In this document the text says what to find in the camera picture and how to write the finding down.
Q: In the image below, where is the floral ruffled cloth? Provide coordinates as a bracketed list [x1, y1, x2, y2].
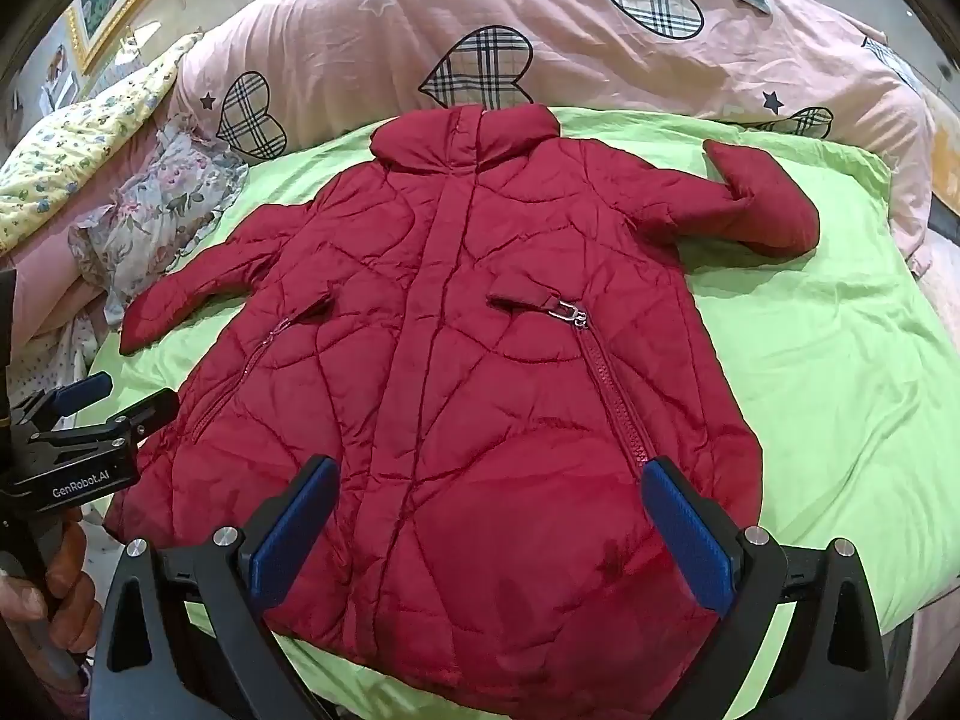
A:
[67, 116, 250, 331]

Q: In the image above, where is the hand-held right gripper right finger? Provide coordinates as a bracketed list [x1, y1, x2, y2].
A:
[639, 456, 912, 720]

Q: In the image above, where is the yellow floral quilt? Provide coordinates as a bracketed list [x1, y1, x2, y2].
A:
[0, 34, 203, 256]

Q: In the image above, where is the person's left hand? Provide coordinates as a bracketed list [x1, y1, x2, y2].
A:
[0, 502, 102, 625]

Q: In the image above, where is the pink bed sheet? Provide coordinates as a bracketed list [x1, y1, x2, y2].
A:
[0, 157, 125, 421]

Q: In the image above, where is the green bed sheet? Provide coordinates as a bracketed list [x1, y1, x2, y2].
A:
[90, 106, 942, 720]

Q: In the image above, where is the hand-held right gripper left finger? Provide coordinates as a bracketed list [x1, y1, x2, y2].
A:
[90, 454, 342, 720]

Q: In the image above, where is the pink duvet with plaid hearts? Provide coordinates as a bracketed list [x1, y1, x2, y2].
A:
[169, 0, 935, 278]

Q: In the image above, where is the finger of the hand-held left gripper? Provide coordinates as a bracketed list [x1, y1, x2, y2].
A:
[30, 388, 181, 466]
[11, 371, 115, 430]

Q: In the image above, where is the red quilted jacket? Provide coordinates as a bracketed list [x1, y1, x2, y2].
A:
[103, 105, 820, 717]

